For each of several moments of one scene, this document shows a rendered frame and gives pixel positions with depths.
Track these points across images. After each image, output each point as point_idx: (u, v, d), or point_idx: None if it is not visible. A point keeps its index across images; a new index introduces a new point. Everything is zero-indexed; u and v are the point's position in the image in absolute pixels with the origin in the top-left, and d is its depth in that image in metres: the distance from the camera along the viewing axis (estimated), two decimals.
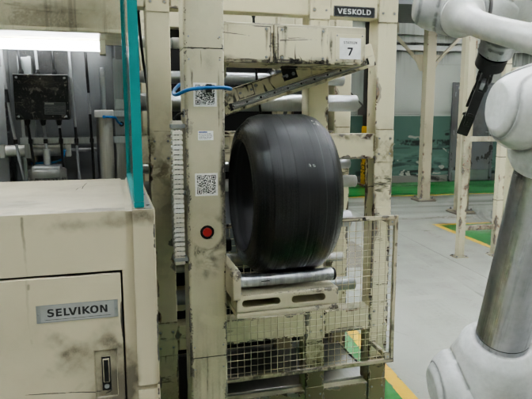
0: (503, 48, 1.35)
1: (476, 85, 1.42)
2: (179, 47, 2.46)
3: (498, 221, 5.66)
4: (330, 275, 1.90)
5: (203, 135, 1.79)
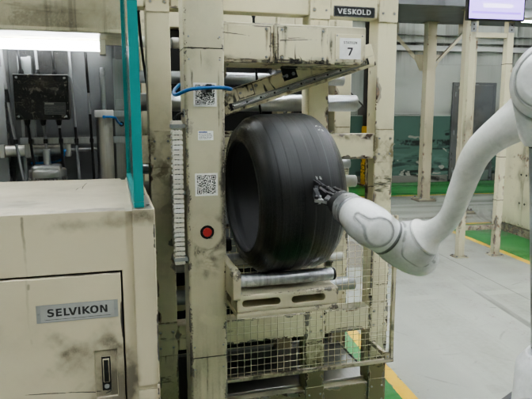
0: (336, 217, 1.45)
1: (319, 195, 1.56)
2: (179, 47, 2.46)
3: (498, 221, 5.66)
4: (328, 267, 1.91)
5: (203, 135, 1.79)
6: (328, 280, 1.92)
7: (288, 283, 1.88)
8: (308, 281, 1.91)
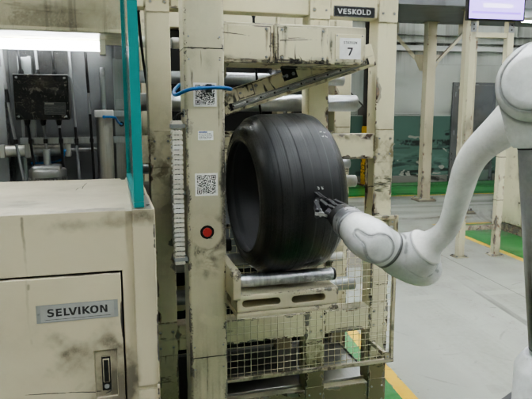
0: (337, 231, 1.46)
1: (320, 208, 1.56)
2: (179, 47, 2.46)
3: (498, 221, 5.66)
4: None
5: (203, 135, 1.79)
6: (329, 274, 1.90)
7: (290, 279, 1.86)
8: (310, 279, 1.88)
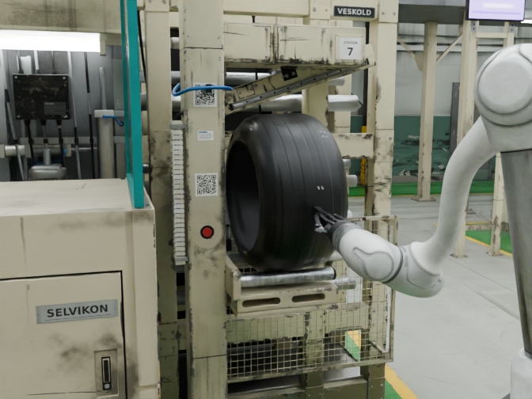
0: (336, 248, 1.46)
1: (320, 224, 1.57)
2: (179, 47, 2.46)
3: (498, 221, 5.66)
4: None
5: (203, 135, 1.79)
6: (329, 274, 1.90)
7: (290, 279, 1.86)
8: (310, 279, 1.89)
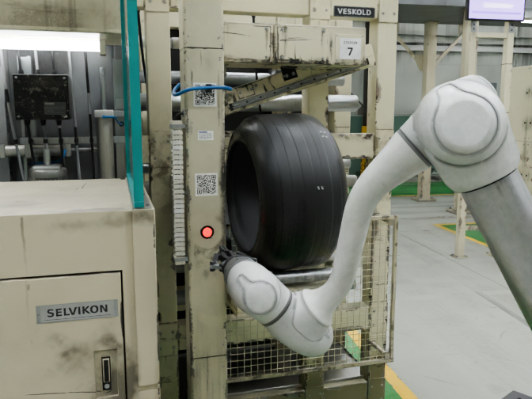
0: (226, 283, 1.32)
1: (215, 260, 1.44)
2: (179, 47, 2.46)
3: None
4: None
5: (203, 135, 1.79)
6: (329, 274, 1.90)
7: (290, 279, 1.86)
8: (310, 279, 1.89)
